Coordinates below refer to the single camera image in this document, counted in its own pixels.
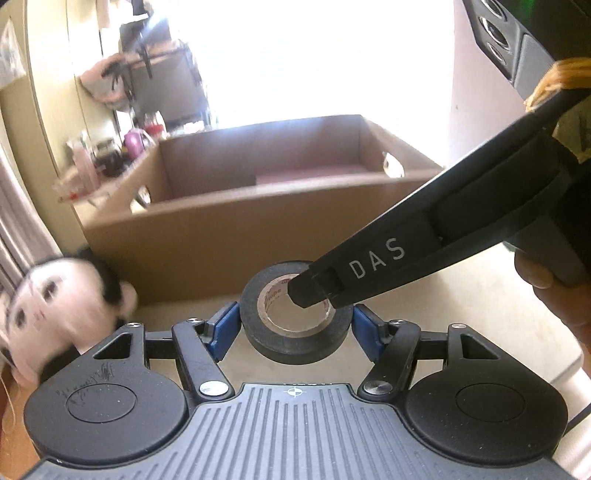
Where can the plastic bag on wardrobe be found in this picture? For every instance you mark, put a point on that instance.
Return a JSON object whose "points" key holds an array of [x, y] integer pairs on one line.
{"points": [[11, 63]]}

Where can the person right hand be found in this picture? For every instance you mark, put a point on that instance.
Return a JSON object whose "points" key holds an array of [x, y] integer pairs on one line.
{"points": [[570, 304]]}

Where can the cluttered folding side table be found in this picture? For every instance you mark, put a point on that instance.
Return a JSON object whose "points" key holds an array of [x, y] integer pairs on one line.
{"points": [[96, 167]]}

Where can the plush doll black hair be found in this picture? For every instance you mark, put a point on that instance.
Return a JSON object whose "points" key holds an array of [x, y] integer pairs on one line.
{"points": [[61, 308]]}

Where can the beige curtain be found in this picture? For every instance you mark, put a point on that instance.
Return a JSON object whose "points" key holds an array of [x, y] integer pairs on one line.
{"points": [[25, 240]]}

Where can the pink plastic tumbler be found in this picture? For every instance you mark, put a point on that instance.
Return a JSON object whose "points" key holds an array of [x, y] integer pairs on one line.
{"points": [[85, 166]]}

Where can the black wheelchair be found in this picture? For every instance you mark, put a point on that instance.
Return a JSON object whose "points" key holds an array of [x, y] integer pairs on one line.
{"points": [[158, 75]]}

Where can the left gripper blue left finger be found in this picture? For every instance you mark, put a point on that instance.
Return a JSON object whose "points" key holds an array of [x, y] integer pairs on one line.
{"points": [[221, 330]]}

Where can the black electrical tape roll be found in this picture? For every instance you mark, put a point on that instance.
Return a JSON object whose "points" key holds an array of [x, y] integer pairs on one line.
{"points": [[281, 330]]}

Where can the brown cardboard box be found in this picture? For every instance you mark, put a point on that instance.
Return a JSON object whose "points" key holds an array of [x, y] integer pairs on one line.
{"points": [[188, 222]]}

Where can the purple plastic bottle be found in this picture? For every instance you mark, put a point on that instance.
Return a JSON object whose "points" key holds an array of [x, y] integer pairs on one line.
{"points": [[136, 141]]}

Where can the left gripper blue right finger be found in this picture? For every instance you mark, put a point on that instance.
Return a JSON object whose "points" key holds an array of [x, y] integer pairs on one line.
{"points": [[371, 332]]}

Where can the pink paper booklet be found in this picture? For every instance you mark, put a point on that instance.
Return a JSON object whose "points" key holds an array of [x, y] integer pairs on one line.
{"points": [[310, 173]]}

